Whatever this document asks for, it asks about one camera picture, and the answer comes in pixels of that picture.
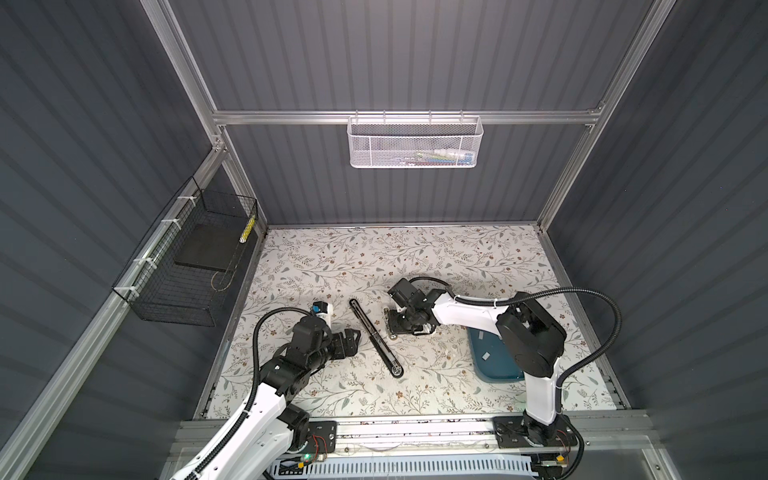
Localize aluminium horizontal back rail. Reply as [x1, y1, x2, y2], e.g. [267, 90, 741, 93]
[212, 110, 601, 126]

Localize black wire basket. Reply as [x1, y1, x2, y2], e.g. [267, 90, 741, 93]
[113, 179, 259, 327]

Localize pens in white basket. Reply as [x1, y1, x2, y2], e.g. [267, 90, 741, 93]
[384, 148, 476, 167]

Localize white slotted cable duct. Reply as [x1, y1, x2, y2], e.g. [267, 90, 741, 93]
[269, 454, 539, 479]

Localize aluminium corner post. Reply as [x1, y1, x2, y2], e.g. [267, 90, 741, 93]
[537, 0, 676, 232]
[140, 0, 268, 232]

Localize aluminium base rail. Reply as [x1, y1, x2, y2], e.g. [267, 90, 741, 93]
[167, 410, 637, 460]

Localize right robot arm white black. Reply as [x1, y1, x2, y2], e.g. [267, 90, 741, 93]
[388, 278, 566, 427]

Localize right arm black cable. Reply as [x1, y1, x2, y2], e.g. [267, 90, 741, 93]
[407, 275, 623, 415]

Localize yellow marker in basket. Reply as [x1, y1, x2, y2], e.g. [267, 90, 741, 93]
[239, 216, 256, 244]

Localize aluminium corner post left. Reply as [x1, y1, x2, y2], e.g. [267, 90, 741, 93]
[140, 0, 268, 232]

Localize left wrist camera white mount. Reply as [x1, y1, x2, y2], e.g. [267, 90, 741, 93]
[311, 301, 334, 327]

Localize white wire mesh basket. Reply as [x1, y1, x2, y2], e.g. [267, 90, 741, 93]
[346, 121, 484, 169]

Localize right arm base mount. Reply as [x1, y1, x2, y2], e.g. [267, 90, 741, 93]
[491, 413, 578, 450]

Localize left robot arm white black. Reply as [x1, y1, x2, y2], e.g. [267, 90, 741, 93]
[173, 307, 361, 479]

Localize teal plastic tray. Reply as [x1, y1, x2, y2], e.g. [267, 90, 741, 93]
[467, 328, 524, 384]

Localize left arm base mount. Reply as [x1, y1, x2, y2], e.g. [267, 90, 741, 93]
[297, 420, 338, 459]

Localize aluminium corner post right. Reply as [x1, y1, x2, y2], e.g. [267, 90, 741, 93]
[537, 0, 676, 232]

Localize black long stapler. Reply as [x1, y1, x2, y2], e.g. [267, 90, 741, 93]
[348, 298, 404, 379]

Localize black pad in basket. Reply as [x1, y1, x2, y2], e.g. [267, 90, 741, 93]
[174, 224, 245, 273]

